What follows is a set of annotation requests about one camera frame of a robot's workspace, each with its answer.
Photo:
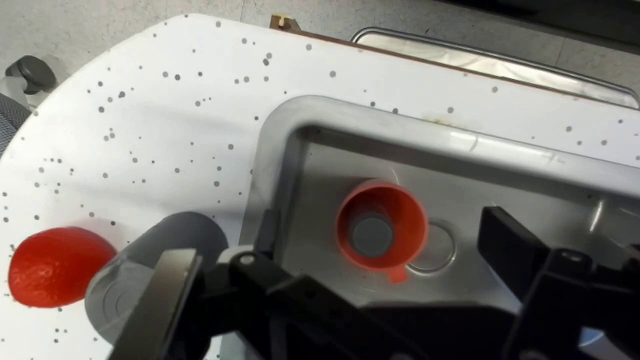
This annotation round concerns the red toy fruit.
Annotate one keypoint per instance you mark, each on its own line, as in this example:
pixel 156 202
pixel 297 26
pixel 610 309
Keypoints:
pixel 56 266

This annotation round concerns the grey toy sink basin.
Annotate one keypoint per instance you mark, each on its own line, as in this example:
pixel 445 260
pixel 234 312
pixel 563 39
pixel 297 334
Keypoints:
pixel 480 193

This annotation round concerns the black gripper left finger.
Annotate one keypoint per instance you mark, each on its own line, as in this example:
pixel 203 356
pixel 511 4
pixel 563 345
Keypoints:
pixel 270 233

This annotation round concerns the white speckled toy kitchen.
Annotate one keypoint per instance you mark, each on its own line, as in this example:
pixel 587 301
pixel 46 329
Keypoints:
pixel 166 133

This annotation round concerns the red toy cup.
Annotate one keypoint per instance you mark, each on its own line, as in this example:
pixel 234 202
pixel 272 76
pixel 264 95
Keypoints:
pixel 402 200

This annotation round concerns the dark grey caster wheel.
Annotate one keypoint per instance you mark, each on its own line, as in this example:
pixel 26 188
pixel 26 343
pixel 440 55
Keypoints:
pixel 31 72

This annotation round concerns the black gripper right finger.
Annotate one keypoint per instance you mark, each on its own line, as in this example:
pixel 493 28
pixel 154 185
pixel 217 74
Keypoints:
pixel 511 240

